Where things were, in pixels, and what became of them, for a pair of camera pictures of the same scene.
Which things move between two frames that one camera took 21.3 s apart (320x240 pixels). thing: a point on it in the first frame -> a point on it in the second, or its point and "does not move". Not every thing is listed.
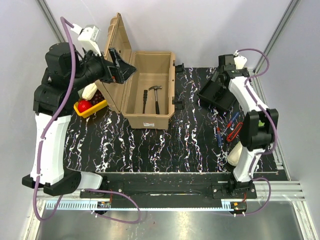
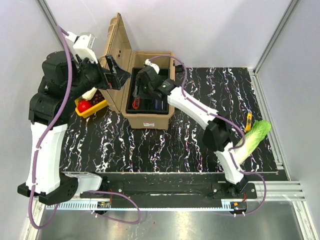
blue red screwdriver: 229,124 -> 156,104
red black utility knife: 235,131 -> 136,103
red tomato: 83,105 does not move
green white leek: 87,92 does not move
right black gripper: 218,71 -> 138,91
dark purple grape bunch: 98,97 does not move
